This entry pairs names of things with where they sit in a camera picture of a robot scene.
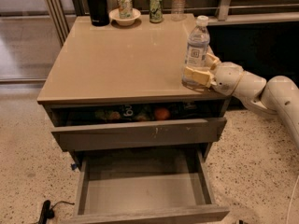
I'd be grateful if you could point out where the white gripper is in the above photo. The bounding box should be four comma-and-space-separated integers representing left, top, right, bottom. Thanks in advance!
183, 52, 244, 95

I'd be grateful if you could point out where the clear blue label plastic bottle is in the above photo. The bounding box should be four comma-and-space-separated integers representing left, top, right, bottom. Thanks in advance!
182, 15, 210, 86

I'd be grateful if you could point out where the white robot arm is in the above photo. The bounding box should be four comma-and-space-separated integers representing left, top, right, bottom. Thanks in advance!
183, 53, 299, 146

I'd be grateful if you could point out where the orange fruit in drawer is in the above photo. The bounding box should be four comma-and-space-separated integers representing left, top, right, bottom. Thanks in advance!
154, 107, 171, 120

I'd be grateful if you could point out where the clear water bottle at back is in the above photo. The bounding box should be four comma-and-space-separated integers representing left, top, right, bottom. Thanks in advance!
171, 0, 186, 21

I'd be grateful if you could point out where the black snack bag in drawer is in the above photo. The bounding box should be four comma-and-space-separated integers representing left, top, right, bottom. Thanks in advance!
94, 105, 152, 123

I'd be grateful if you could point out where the tan top drawer cabinet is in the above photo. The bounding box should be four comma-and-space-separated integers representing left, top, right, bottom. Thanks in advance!
36, 13, 235, 161

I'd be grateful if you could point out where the grey top drawer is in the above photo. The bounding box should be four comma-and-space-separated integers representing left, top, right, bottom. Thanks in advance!
52, 100, 228, 152

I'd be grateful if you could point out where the grey drawer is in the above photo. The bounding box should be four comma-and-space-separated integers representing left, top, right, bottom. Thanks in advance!
52, 100, 228, 152
64, 147, 229, 224

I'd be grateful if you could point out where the grey middle drawer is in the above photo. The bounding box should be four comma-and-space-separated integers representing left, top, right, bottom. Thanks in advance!
64, 147, 229, 224

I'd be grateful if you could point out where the metal railing shelf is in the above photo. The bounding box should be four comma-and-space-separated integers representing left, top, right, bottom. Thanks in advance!
186, 0, 299, 25

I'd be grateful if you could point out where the green soda can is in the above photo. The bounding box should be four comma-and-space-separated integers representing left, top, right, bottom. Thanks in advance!
149, 0, 163, 23

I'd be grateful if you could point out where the green can in bowl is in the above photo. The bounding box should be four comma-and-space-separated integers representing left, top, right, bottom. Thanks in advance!
118, 0, 133, 19

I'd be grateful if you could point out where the white ceramic bowl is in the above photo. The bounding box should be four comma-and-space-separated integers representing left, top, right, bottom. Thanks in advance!
108, 7, 142, 27

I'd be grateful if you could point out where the black insulated flask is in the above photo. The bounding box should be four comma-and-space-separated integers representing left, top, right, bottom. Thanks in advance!
87, 0, 109, 26

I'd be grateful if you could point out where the white cable on floor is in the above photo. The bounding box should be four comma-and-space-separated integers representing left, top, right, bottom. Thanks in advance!
285, 175, 299, 224

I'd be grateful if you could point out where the black cable plug on floor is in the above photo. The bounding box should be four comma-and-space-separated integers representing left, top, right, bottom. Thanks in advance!
36, 200, 74, 224

